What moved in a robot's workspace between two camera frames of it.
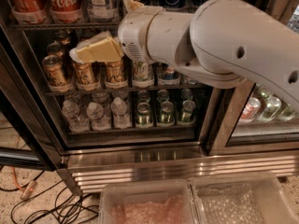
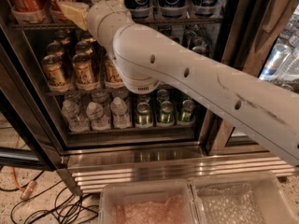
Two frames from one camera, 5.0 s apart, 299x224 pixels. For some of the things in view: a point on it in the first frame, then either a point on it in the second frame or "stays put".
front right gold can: [114, 77] stays put
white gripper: [135, 35] to [97, 15]
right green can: [188, 114] stays put
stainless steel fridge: [72, 100] stays put
